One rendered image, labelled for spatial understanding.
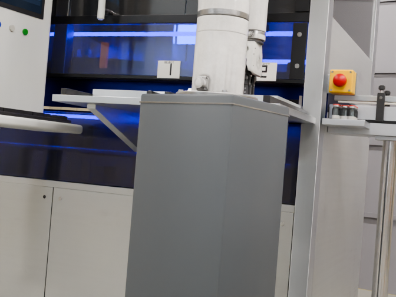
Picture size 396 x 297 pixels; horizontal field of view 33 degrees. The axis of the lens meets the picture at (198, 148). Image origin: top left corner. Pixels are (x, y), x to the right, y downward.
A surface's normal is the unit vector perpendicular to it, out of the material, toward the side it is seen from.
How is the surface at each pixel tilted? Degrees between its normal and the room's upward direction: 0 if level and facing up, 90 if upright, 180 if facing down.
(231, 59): 90
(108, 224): 90
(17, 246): 90
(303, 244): 90
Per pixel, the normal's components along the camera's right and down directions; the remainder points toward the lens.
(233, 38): 0.38, 0.01
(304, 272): -0.39, -0.05
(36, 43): 0.86, 0.06
